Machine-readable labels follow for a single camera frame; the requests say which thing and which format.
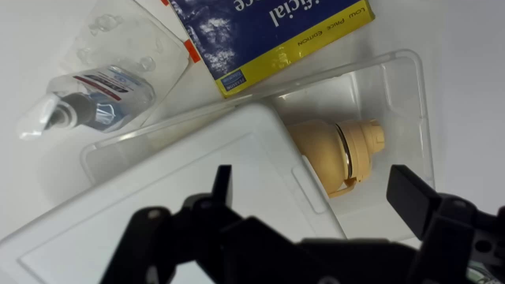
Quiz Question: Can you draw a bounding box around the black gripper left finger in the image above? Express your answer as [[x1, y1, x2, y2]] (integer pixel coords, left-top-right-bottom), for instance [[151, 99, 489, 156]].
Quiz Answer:
[[211, 164, 232, 205]]

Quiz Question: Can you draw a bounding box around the clear plastic lunchbox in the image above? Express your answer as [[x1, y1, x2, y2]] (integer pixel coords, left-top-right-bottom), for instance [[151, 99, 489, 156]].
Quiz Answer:
[[83, 50, 432, 240]]

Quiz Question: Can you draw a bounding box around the white lunchbox lid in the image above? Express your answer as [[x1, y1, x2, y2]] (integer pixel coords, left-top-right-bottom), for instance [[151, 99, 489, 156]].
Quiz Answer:
[[0, 104, 342, 284]]

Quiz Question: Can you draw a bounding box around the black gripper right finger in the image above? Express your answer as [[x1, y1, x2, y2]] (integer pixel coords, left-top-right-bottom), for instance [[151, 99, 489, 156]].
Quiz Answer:
[[386, 164, 440, 238]]

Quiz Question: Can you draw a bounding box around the clear sanitizer bottle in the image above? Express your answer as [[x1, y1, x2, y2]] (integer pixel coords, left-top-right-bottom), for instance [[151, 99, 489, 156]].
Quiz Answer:
[[17, 64, 156, 140]]

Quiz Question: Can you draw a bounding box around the blue yellow book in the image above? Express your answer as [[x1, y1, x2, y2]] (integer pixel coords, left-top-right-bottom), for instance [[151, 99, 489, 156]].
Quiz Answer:
[[169, 0, 375, 98]]

